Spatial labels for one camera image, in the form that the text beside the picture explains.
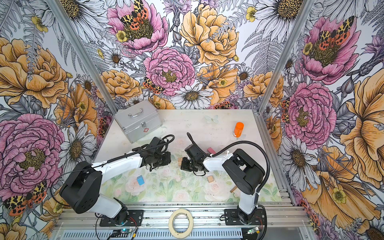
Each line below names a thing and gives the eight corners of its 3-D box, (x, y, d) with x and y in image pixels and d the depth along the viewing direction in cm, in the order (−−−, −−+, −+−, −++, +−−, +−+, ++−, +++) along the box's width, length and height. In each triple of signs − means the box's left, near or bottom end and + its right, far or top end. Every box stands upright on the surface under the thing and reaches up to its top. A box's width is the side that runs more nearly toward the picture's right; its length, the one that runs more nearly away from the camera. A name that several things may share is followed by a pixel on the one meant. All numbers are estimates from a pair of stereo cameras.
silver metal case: (133, 145, 103) (124, 130, 91) (123, 129, 112) (113, 114, 99) (163, 128, 113) (159, 112, 101) (151, 115, 122) (146, 99, 109)
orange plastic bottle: (234, 137, 108) (237, 127, 100) (233, 131, 112) (236, 121, 104) (241, 137, 108) (244, 127, 100) (239, 131, 112) (243, 121, 104)
